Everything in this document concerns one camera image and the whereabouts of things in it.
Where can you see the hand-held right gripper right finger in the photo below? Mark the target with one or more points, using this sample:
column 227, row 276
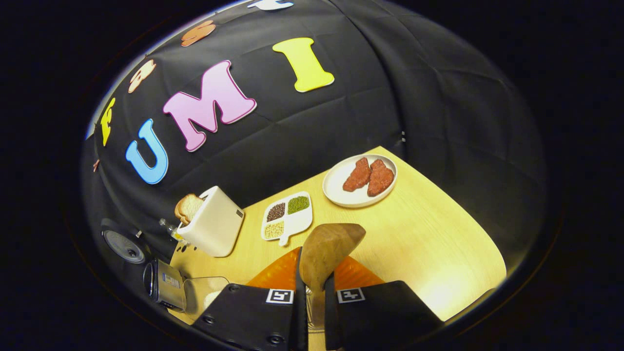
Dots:
column 380, row 317

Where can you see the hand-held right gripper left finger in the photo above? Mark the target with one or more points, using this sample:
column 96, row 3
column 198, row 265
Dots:
column 253, row 317

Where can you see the wooden spoon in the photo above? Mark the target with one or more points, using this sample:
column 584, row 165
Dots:
column 326, row 248

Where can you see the dark lidded rice cooker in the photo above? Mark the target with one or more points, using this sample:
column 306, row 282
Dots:
column 168, row 287

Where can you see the yellow beans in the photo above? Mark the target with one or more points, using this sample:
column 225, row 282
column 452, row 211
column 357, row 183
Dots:
column 274, row 229

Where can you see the white toaster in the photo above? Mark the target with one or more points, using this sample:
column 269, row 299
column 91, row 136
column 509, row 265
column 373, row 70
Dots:
column 217, row 224

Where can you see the white divided dish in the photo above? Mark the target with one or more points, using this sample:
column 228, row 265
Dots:
column 300, row 225

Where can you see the dark beans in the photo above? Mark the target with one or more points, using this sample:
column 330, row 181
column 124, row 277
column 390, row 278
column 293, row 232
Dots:
column 276, row 212

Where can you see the small clear bottle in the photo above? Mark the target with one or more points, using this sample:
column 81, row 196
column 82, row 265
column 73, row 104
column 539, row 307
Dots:
column 170, row 230

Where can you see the green beans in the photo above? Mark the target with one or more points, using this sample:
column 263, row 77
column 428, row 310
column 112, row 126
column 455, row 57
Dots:
column 298, row 204

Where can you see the toasted bread slice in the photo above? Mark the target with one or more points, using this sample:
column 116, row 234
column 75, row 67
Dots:
column 187, row 208

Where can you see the white round plate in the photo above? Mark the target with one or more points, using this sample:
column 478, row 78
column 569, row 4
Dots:
column 336, row 192

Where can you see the black backdrop cloth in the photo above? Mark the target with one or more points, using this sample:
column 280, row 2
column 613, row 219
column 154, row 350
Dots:
column 438, row 122

